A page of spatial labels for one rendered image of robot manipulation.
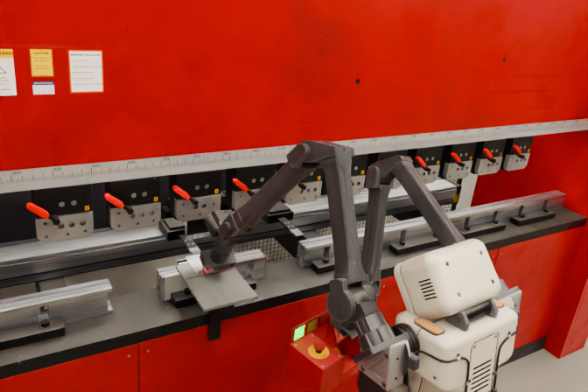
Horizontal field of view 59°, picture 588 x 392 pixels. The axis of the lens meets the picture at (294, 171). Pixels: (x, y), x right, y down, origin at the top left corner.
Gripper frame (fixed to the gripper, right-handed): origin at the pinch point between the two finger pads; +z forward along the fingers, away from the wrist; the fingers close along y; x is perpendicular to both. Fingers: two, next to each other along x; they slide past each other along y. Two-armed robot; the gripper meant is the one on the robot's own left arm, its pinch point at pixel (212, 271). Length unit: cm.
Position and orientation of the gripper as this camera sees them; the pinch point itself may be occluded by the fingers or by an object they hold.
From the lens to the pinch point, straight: 177.7
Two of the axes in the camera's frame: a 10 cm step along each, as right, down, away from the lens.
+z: -3.3, 6.6, 6.7
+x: 4.0, 7.5, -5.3
